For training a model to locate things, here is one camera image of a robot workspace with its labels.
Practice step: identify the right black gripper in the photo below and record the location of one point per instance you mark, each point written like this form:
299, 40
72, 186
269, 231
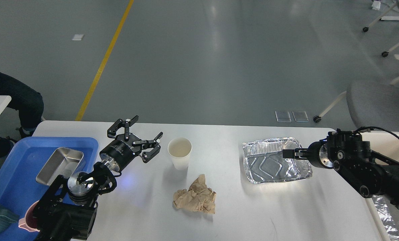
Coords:
315, 154

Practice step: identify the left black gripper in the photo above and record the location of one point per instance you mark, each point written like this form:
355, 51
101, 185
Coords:
126, 146

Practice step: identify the aluminium foil tray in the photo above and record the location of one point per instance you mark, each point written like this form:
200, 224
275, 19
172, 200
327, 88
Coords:
263, 161

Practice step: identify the square stainless steel dish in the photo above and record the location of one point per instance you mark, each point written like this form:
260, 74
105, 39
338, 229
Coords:
63, 161

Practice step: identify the pink ribbed mug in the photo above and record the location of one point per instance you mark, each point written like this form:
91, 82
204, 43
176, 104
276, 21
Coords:
28, 222

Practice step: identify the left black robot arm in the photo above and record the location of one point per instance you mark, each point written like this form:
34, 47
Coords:
69, 207

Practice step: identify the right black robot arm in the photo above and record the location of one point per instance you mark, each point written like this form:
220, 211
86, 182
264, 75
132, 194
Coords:
367, 171

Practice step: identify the clear floor plate right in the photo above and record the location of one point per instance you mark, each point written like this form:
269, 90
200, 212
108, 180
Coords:
300, 116

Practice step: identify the clear floor plate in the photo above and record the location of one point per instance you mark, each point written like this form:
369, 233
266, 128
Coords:
300, 116
283, 116

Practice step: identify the clear floor plate left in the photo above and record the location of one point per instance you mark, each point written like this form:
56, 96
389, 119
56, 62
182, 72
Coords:
283, 116

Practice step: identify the white paper cup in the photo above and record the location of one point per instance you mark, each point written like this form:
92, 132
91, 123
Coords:
180, 150

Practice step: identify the crumpled brown paper napkin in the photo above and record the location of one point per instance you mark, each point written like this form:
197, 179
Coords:
198, 198

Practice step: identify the grey office chair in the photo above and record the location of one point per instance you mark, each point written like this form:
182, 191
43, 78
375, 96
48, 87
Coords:
370, 104

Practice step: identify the beige plastic bin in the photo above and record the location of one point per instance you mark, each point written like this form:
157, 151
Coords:
387, 145

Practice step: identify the seated person in jeans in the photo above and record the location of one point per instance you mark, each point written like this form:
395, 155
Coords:
28, 102

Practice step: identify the foil tray in bin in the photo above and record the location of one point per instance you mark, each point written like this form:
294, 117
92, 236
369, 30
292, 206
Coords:
385, 216

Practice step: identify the white floor plate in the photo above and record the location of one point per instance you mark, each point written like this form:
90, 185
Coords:
78, 37

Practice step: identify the blue plastic tray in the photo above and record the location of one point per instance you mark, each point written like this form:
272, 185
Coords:
18, 186

